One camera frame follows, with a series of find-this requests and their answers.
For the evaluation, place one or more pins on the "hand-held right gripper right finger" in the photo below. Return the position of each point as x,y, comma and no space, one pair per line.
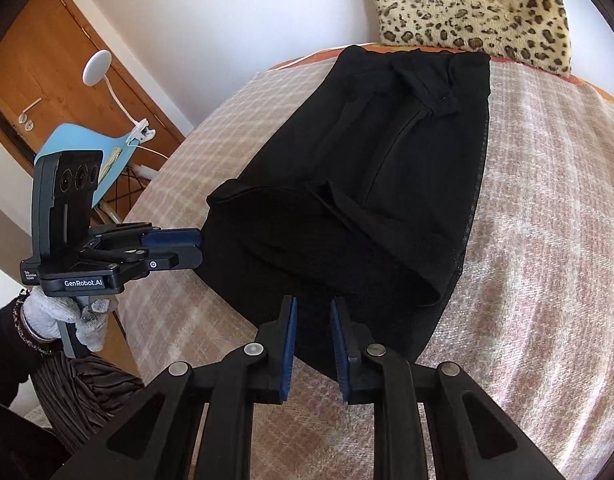
339,345

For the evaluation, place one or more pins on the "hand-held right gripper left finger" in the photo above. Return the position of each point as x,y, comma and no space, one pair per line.
288,345

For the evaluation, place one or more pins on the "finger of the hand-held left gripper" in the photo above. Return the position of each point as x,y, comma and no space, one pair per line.
174,236
182,256

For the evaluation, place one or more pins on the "black t-shirt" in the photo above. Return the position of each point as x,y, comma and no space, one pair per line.
367,195

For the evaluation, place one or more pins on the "person's left forearm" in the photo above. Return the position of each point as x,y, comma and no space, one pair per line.
9,355

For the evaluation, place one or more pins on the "person's left hand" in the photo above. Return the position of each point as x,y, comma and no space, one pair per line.
52,312

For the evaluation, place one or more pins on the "cream object on chair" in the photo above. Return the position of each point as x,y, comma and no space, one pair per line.
109,165

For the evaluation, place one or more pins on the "light blue chair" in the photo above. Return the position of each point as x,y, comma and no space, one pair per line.
87,155

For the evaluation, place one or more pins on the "wooden door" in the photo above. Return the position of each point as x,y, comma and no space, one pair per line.
82,90

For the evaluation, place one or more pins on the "white clip-on lamp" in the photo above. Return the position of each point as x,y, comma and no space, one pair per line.
114,95

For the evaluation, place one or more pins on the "person's brown striped clothing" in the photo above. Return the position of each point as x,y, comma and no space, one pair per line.
87,395

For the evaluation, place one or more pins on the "plaid beige blanket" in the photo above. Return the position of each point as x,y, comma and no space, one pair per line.
537,260

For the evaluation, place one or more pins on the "leopard print cushion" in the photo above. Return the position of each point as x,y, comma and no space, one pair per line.
477,7

